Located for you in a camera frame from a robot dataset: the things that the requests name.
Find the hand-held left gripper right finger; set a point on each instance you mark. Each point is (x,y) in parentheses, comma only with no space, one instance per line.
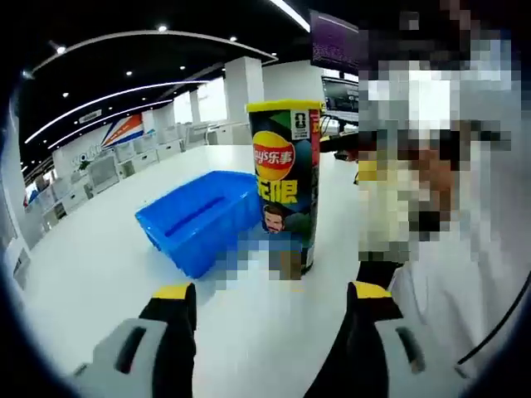
(373,356)

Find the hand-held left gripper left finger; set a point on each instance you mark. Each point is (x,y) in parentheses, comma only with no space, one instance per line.
(124,356)

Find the blue plastic box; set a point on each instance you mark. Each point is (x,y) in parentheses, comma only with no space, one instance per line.
(199,215)

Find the dark printed chip container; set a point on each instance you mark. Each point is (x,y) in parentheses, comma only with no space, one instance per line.
(286,166)

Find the person's black trousers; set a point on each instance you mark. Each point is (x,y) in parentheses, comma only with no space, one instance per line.
(373,273)

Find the row of white office desks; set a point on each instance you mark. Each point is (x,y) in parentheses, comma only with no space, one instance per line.
(103,174)

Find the small green potted plant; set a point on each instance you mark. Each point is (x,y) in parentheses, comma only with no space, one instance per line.
(84,165)

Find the black flat desk object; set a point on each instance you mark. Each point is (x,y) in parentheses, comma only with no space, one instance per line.
(340,145)

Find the ceiling air vent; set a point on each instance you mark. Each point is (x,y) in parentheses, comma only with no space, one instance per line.
(90,115)

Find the dark computer monitor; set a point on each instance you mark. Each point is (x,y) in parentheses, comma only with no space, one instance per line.
(340,97)

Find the orange blue wall banner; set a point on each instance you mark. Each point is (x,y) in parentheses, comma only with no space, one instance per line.
(124,130)

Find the large purple wall screen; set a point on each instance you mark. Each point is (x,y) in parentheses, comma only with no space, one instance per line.
(332,41)

